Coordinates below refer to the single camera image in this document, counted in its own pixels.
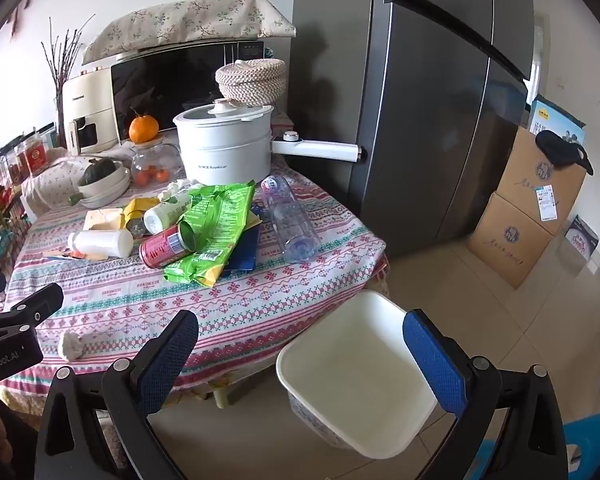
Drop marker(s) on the cardboard box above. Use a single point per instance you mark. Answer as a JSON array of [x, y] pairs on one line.
[[508, 241], [531, 183]]

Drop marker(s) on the red drink can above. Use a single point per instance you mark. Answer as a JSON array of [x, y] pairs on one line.
[[168, 246]]

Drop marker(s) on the clear plastic water bottle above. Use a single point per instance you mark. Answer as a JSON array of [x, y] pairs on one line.
[[293, 229]]

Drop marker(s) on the blue plastic stool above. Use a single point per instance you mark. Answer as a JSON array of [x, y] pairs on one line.
[[585, 435]]

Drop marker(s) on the black and cream microwave oven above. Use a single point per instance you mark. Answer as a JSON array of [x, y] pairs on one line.
[[100, 104]]

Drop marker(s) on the orange fruit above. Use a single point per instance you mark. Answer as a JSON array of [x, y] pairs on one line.
[[143, 128]]

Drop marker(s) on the green snack bag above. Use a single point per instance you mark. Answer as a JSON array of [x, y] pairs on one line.
[[218, 214]]

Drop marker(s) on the red jars on shelf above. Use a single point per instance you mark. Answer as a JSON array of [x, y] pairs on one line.
[[24, 157]]

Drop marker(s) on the white patterned cloth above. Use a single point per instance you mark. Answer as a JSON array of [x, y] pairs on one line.
[[52, 188]]

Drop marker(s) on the white bowl with vegetable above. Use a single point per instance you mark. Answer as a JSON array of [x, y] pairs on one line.
[[102, 182]]

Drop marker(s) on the black cap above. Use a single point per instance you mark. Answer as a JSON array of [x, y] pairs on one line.
[[562, 154]]

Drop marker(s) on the upper cardboard box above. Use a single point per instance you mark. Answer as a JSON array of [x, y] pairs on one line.
[[531, 183]]

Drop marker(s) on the glass jar with tomatoes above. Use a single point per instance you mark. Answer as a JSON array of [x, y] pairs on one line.
[[156, 161]]

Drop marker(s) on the white tissue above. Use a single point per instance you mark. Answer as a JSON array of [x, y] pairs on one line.
[[70, 347]]

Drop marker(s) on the vase with dry twigs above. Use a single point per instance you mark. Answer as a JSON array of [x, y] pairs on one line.
[[60, 53]]

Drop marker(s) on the dark blue cookie package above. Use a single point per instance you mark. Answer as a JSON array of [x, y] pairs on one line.
[[244, 255]]

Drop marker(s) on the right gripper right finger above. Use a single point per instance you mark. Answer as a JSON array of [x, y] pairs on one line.
[[531, 443]]

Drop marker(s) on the lower cardboard box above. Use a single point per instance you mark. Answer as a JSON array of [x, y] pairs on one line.
[[508, 241]]

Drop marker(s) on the blue white carton box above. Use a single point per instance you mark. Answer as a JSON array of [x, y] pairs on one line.
[[546, 115]]

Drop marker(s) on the white electric cooking pot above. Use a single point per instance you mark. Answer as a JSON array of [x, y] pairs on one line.
[[223, 143]]

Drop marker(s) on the small box on floor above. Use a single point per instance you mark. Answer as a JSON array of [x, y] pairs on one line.
[[582, 237]]

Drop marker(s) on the white green yogurt bottle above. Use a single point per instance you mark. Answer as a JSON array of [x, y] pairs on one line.
[[165, 214]]

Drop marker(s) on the woven rope basket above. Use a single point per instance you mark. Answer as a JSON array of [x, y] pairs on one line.
[[257, 82]]

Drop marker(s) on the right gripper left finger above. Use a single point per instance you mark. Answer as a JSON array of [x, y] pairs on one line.
[[95, 425]]

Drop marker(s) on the white plastic trash bin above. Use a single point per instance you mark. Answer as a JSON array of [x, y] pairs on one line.
[[354, 373]]

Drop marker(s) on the dark grey refrigerator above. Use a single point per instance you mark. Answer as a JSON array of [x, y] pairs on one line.
[[431, 91]]

